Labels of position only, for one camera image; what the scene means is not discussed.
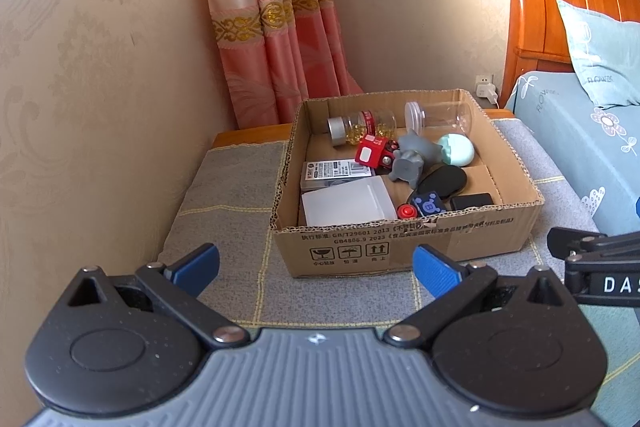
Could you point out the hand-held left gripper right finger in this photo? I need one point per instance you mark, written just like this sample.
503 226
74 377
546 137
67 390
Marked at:
435 268

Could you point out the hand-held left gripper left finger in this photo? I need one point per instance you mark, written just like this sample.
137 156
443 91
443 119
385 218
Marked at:
196 265

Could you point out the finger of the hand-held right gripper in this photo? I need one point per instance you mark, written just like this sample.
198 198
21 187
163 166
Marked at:
575 244

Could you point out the brown cardboard box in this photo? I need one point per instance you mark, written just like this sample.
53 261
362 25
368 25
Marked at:
425 247

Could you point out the dark toy car red wheels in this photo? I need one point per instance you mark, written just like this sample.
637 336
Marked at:
425 203

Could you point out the black rectangular card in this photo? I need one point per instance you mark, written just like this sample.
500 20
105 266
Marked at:
472 201

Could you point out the black oval case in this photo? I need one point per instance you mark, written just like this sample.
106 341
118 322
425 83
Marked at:
445 179

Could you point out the grey elephant toy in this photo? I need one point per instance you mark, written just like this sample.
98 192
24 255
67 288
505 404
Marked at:
410 167

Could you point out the translucent white plastic bottle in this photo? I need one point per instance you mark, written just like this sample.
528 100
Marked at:
345 202

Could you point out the mint green earbud case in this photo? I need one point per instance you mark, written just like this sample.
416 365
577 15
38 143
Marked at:
457 149

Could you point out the red toy train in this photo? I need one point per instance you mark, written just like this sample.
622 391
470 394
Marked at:
370 152

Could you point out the clear labelled plastic case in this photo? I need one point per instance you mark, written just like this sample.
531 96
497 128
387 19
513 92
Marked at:
332 172

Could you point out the clear plastic jar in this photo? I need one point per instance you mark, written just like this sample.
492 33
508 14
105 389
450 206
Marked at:
440 119

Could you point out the capsule bottle with silver cap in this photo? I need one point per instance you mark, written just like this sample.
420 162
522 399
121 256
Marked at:
350 127

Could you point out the blue floral bed sheet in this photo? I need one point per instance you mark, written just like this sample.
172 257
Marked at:
565 132

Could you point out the white charger plug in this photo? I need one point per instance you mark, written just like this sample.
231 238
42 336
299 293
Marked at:
491 93

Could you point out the light blue pillow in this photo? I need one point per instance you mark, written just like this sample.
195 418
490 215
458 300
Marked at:
605 57

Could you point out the pink patterned curtain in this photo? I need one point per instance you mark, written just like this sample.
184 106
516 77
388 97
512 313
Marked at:
260 7

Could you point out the white wall socket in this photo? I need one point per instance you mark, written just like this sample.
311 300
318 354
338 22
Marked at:
479 82

